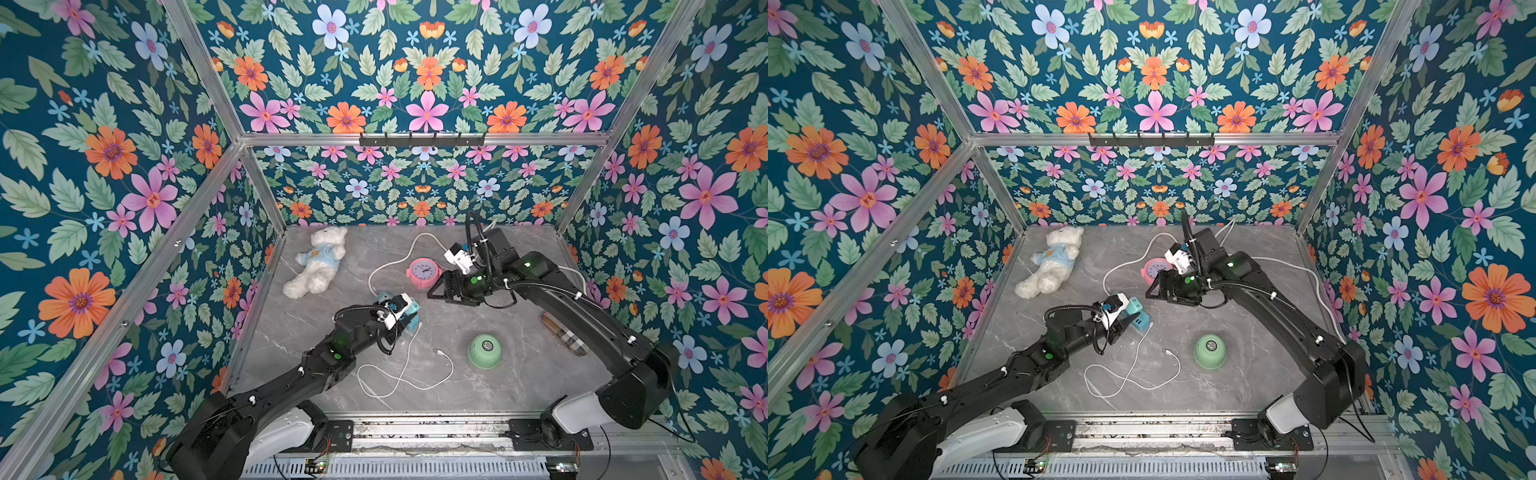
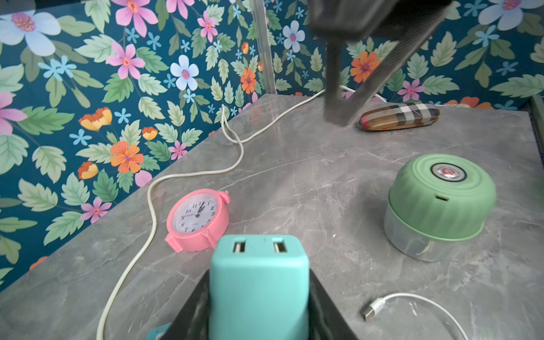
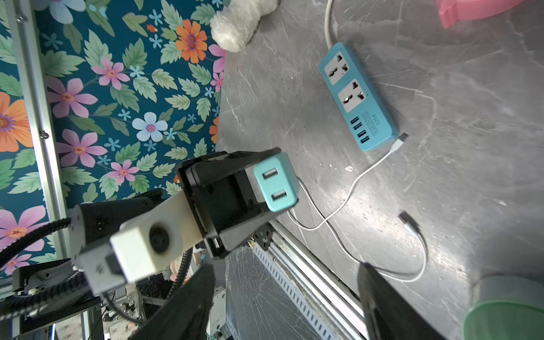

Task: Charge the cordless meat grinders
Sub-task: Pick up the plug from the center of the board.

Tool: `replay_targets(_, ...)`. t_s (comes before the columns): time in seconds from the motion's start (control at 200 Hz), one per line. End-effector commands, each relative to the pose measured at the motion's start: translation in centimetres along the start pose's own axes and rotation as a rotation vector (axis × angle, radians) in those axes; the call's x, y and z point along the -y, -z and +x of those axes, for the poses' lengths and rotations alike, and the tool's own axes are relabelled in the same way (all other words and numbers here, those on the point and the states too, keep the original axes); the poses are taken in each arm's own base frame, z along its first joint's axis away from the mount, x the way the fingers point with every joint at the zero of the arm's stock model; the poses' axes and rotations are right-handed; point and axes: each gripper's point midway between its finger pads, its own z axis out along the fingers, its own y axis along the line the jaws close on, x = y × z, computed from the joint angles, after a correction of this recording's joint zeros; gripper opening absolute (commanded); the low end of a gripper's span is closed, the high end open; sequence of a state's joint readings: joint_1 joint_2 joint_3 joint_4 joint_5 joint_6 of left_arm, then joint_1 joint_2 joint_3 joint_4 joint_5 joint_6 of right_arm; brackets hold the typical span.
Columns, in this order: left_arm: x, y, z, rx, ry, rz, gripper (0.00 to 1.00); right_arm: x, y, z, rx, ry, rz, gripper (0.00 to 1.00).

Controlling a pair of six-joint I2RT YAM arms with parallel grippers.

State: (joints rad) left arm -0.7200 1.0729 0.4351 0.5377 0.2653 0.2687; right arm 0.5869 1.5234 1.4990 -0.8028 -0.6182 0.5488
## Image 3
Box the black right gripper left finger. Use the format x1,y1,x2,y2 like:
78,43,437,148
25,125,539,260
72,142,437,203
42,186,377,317
130,263,215,340

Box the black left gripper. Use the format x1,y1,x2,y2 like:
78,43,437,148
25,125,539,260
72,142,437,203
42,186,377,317
177,147,290,259

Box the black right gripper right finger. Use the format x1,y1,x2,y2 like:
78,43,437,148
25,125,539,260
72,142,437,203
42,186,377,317
358,263,443,340

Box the teal USB wall charger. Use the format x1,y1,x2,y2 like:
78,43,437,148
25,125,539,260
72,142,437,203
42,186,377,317
253,152,300,213

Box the white USB charging cable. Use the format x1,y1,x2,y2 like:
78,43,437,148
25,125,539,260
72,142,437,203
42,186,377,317
286,132,428,283

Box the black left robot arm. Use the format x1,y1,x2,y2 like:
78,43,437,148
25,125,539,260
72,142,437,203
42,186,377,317
1,148,300,339

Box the white plush teddy bear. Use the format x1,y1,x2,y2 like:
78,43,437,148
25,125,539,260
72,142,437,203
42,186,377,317
211,0,279,52

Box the teal power strip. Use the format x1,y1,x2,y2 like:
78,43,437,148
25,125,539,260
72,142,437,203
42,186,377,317
319,42,399,152

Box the pink alarm clock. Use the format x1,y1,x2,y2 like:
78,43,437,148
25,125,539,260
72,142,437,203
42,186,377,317
436,0,525,29

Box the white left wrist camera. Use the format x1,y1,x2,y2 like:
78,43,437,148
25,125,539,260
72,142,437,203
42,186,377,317
69,192,203,296

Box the white power strip cord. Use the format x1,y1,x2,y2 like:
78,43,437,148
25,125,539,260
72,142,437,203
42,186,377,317
324,0,337,50

